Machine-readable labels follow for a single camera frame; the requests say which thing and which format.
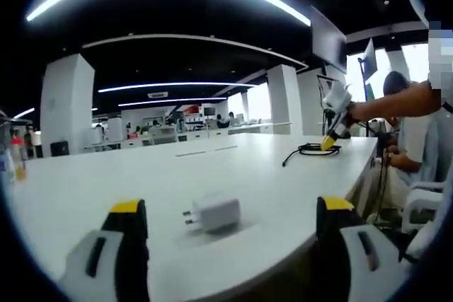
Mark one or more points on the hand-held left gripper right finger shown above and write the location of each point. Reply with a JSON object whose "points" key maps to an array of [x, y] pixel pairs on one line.
{"points": [[334, 252]]}

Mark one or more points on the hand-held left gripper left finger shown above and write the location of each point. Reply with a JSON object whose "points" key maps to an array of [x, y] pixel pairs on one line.
{"points": [[117, 245]]}

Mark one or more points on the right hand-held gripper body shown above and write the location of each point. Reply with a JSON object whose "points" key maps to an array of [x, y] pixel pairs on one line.
{"points": [[338, 100]]}

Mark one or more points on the white charger adapter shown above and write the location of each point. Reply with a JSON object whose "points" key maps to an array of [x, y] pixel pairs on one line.
{"points": [[219, 211]]}

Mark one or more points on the white desk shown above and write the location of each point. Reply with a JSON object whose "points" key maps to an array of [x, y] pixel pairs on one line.
{"points": [[106, 192]]}

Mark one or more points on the person's right hand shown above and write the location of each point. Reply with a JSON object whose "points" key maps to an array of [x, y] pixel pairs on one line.
{"points": [[359, 111]]}

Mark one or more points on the small hanging monitor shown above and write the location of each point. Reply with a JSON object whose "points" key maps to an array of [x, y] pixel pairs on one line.
{"points": [[369, 59]]}

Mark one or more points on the large hanging monitor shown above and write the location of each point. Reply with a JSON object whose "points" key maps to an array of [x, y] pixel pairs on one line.
{"points": [[329, 40]]}

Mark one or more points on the white chair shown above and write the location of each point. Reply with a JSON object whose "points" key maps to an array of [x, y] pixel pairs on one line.
{"points": [[421, 196]]}

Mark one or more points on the black box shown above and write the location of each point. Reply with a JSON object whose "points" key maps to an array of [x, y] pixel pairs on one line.
{"points": [[59, 149]]}

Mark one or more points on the orange drink bottle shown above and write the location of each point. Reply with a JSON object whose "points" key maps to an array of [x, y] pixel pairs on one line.
{"points": [[19, 160]]}

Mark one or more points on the short ceiling light strip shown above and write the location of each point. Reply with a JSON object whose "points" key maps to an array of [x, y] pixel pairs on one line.
{"points": [[170, 101]]}

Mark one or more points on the medium ceiling light strip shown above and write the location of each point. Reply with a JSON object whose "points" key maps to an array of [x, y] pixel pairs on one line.
{"points": [[177, 85]]}

